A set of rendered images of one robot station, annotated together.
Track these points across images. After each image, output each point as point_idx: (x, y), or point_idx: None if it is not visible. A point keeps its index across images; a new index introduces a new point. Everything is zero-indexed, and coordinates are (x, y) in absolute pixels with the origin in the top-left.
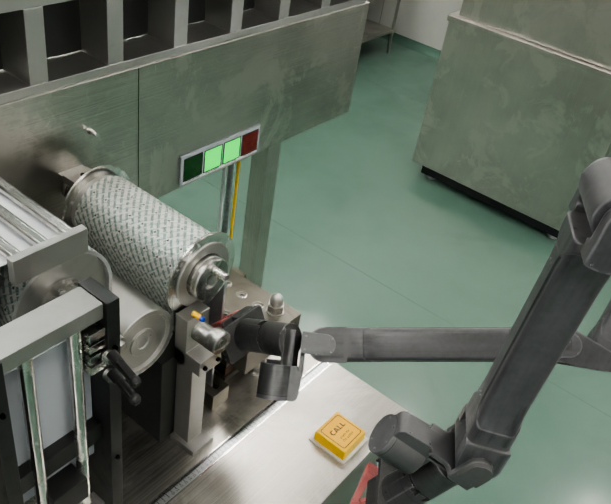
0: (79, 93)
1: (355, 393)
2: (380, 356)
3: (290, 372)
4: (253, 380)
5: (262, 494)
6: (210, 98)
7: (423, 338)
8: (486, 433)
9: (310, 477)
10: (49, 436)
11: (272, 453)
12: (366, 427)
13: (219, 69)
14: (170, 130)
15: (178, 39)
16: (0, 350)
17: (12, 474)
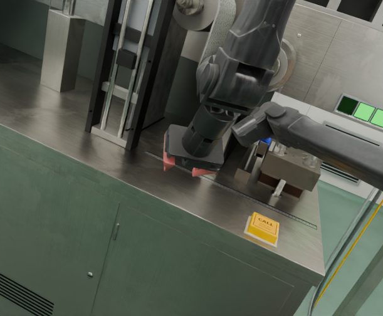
0: (303, 11)
1: (307, 242)
2: (298, 132)
3: (253, 124)
4: (267, 194)
5: (195, 195)
6: (381, 71)
7: (334, 135)
8: (229, 33)
9: (221, 215)
10: (138, 23)
11: (225, 200)
12: (284, 247)
13: None
14: (344, 71)
15: (377, 19)
16: None
17: (111, 4)
